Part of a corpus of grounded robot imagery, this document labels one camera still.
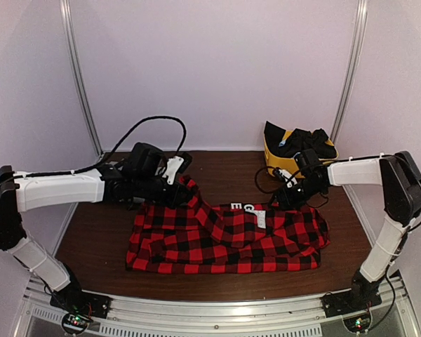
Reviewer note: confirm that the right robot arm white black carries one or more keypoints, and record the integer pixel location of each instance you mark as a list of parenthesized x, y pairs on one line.
[(393, 179)]

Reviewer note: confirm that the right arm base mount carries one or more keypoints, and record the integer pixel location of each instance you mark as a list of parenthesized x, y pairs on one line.
[(351, 305)]

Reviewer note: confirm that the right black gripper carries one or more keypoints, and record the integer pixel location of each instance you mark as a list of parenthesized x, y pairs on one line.
[(289, 202)]

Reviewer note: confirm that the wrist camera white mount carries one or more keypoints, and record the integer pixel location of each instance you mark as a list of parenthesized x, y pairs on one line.
[(286, 177), (175, 165)]

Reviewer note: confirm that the aluminium frame post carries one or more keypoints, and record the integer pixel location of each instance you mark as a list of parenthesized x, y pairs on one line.
[(361, 19), (67, 21)]

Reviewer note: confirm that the red black plaid shirt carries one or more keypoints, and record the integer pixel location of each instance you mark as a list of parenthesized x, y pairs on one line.
[(198, 238)]

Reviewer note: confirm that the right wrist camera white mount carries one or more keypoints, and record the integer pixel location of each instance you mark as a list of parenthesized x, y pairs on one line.
[(286, 177)]

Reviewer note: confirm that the black garment in bin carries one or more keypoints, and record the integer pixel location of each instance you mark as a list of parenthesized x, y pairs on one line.
[(306, 139)]

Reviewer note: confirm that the right aluminium frame post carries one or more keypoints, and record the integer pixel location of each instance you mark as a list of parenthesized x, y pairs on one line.
[(361, 19)]

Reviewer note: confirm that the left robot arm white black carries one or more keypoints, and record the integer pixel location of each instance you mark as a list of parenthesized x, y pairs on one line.
[(147, 174)]

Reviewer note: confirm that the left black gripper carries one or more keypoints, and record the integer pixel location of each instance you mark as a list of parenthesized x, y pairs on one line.
[(174, 199)]

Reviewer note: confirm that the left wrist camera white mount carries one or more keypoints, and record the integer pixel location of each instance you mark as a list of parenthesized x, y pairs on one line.
[(175, 165)]

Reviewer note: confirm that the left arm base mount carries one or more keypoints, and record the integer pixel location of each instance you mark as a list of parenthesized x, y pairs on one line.
[(81, 314)]

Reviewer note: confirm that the front aluminium rail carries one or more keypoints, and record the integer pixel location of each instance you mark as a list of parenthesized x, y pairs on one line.
[(310, 315)]

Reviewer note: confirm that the yellow plastic bin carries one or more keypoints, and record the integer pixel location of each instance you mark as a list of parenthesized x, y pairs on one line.
[(271, 151)]

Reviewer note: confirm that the left aluminium frame post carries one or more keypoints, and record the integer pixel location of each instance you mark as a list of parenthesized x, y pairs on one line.
[(67, 21)]

